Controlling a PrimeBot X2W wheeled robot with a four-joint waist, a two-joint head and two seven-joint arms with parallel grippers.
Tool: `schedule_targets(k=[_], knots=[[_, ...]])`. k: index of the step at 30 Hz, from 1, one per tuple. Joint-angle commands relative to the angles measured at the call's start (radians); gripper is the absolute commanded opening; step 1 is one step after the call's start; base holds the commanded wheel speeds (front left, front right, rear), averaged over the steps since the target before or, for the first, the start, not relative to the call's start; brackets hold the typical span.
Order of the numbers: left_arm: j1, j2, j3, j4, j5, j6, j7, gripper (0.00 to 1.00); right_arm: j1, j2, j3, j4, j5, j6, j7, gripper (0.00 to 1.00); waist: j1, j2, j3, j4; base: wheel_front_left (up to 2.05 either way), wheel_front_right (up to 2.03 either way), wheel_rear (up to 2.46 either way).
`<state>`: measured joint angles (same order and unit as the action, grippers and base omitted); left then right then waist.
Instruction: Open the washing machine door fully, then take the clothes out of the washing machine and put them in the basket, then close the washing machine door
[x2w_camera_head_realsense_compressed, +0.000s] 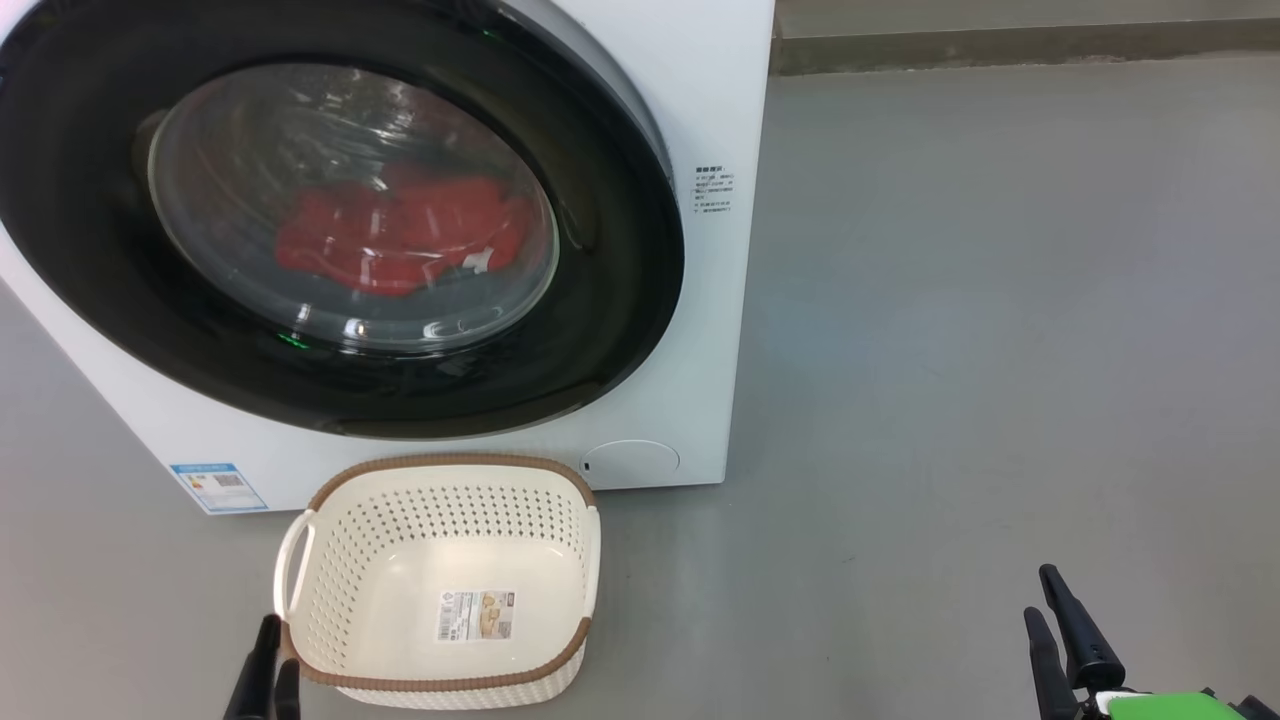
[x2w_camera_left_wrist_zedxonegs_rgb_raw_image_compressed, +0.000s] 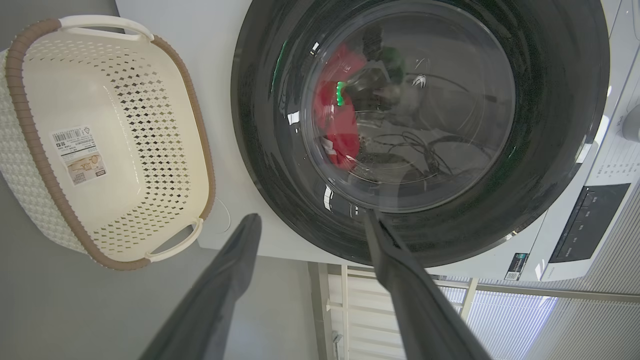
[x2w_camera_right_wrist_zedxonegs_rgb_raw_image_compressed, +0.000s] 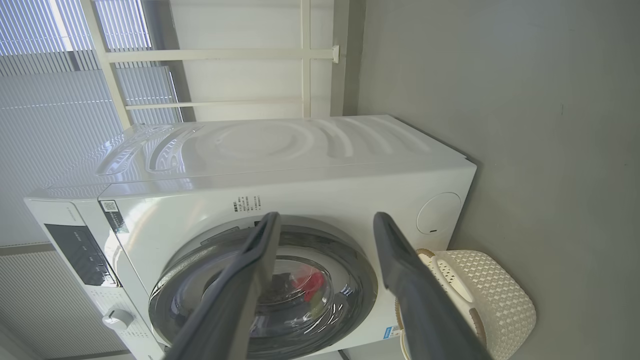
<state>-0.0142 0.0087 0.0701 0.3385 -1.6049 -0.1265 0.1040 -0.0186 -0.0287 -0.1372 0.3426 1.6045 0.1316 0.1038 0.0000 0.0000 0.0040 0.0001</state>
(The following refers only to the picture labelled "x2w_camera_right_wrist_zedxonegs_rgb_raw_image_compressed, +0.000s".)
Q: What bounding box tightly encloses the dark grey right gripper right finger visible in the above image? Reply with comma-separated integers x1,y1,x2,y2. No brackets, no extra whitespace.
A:
373,212,493,360

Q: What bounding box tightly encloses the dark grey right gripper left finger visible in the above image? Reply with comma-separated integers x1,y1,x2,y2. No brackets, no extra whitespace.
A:
165,212,282,360

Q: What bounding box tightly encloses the red garment with white collar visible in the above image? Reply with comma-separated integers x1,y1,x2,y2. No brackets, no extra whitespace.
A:
292,270,326,303

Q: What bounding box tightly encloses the washing machine door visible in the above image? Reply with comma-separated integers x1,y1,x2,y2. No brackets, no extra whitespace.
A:
148,215,378,360

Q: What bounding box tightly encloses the cream perforated laundry basket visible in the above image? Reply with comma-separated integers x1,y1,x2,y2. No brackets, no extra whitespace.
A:
395,248,537,360

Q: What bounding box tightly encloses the white plastic dial knob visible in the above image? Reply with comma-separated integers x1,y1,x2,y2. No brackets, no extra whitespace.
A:
102,309,135,331

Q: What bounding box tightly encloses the white front-load washing machine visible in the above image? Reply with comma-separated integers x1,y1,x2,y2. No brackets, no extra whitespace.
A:
24,115,477,360

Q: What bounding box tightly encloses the round white filter cover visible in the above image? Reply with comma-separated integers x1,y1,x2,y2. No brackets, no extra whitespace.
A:
416,192,462,235

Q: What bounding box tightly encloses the white metal railing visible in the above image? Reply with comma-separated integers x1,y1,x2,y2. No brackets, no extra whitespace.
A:
80,0,341,131

